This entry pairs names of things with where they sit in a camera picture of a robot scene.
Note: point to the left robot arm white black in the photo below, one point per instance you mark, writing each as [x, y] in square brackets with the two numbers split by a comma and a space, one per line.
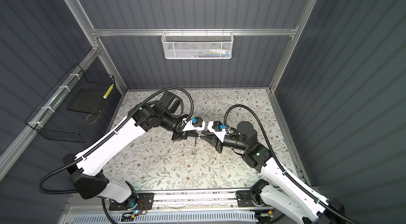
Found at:
[87, 175]

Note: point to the floral table mat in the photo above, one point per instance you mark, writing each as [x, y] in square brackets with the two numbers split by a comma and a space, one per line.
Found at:
[155, 162]

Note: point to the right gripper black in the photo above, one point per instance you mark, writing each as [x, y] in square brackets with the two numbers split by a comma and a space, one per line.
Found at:
[214, 140]

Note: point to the white wire mesh basket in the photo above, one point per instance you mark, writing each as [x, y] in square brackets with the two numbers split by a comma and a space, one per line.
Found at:
[198, 46]

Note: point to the yellow marker in basket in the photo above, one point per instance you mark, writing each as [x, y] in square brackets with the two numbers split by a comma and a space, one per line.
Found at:
[108, 91]

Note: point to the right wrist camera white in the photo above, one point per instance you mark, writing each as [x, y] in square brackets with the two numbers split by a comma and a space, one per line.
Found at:
[218, 129]

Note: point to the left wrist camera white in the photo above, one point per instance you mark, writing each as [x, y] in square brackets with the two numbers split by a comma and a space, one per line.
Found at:
[195, 124]

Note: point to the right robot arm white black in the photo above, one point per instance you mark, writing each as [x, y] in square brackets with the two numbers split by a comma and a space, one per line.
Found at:
[278, 187]

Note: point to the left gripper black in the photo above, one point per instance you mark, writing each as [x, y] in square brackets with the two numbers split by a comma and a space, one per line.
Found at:
[183, 135]

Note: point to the black wire basket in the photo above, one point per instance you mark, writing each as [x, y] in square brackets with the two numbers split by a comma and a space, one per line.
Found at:
[71, 113]

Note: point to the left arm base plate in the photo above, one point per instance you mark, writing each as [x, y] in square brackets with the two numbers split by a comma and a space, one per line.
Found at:
[141, 202]

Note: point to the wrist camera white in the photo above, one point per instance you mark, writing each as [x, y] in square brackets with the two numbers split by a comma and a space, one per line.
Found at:
[218, 129]
[195, 124]

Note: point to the aluminium mounting rail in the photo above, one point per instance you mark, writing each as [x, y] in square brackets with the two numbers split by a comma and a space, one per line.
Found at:
[168, 201]

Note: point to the black pad in basket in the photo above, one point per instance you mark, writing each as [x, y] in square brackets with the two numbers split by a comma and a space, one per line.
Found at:
[87, 102]

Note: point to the white slotted cable duct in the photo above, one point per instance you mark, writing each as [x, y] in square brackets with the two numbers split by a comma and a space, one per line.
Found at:
[191, 217]

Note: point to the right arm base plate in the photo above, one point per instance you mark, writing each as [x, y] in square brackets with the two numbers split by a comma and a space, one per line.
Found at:
[244, 200]

